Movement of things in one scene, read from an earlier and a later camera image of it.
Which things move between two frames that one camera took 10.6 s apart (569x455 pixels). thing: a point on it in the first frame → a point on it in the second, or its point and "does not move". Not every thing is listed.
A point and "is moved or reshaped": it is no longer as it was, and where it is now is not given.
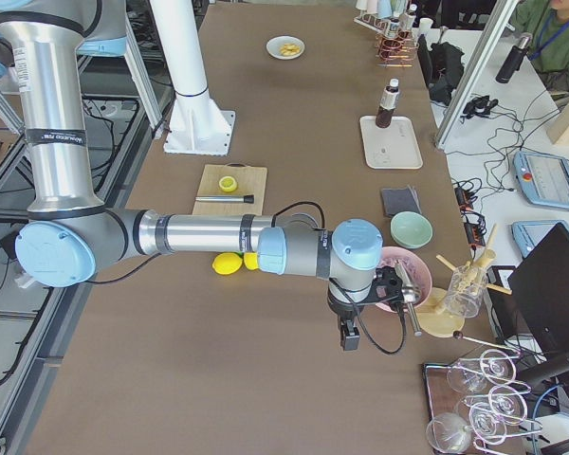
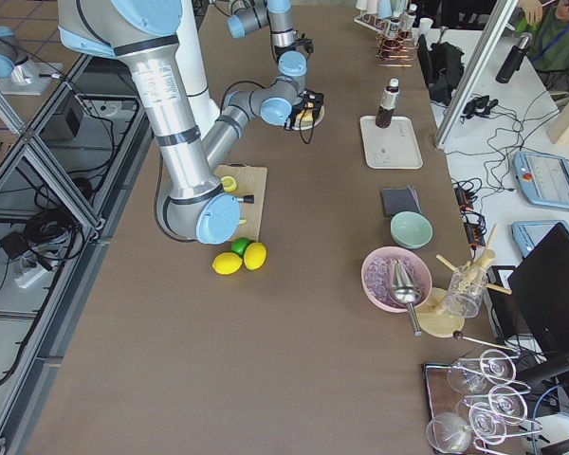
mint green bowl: (411, 229) does not move
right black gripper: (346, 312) → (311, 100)
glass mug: (465, 289) does not move
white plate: (273, 45) is moved or reshaped
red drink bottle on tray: (388, 104) does not move
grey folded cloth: (397, 200) does not move
